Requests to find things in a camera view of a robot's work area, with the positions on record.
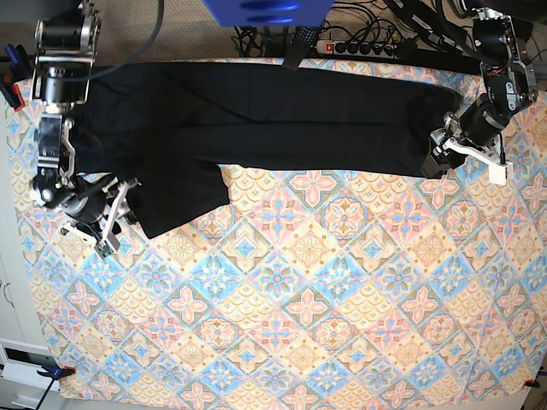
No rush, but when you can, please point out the white power strip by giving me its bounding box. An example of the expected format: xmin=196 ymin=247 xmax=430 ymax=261
xmin=315 ymin=40 xmax=397 ymax=59

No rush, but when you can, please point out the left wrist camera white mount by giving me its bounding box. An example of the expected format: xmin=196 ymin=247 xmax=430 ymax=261
xmin=441 ymin=138 xmax=515 ymax=186

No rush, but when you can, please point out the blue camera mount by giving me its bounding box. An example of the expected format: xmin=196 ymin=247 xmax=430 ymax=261
xmin=203 ymin=0 xmax=334 ymax=27

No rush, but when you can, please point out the blue clamp lower left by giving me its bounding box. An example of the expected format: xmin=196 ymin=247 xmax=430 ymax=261
xmin=37 ymin=365 xmax=75 ymax=380

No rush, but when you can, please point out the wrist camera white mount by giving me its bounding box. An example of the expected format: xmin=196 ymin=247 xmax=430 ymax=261
xmin=441 ymin=138 xmax=515 ymax=186
xmin=63 ymin=174 xmax=123 ymax=259

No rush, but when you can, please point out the black strap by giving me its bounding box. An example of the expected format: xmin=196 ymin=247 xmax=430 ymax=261
xmin=281 ymin=26 xmax=320 ymax=69

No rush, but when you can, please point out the patterned tablecloth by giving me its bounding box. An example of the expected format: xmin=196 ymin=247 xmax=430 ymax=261
xmin=1 ymin=94 xmax=546 ymax=409

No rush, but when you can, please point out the white cabinet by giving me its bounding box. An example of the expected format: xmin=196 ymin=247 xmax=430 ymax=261
xmin=1 ymin=106 xmax=54 ymax=407

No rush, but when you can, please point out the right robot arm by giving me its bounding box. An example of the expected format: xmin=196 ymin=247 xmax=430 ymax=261
xmin=30 ymin=1 xmax=137 ymax=240

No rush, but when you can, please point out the blue clamp upper left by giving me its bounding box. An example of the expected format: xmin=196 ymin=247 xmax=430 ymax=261
xmin=1 ymin=44 xmax=31 ymax=112

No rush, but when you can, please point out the black T-shirt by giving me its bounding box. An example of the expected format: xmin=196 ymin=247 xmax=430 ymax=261
xmin=70 ymin=62 xmax=460 ymax=237

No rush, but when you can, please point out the orange clamp lower right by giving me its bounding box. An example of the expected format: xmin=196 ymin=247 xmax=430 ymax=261
xmin=524 ymin=379 xmax=540 ymax=388

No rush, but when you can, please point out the blue clamp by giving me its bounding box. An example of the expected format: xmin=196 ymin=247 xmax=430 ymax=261
xmin=1 ymin=44 xmax=31 ymax=112
xmin=37 ymin=365 xmax=75 ymax=380

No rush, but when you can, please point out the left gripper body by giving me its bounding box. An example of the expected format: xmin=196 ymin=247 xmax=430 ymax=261
xmin=430 ymin=93 xmax=509 ymax=166

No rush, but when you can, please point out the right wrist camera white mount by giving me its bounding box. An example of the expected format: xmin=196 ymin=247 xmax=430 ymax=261
xmin=63 ymin=174 xmax=123 ymax=259

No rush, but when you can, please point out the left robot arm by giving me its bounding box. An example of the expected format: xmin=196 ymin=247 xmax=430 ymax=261
xmin=421 ymin=1 xmax=538 ymax=186

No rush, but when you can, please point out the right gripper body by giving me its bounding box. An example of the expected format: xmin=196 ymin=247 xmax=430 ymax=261
xmin=59 ymin=177 xmax=137 ymax=233

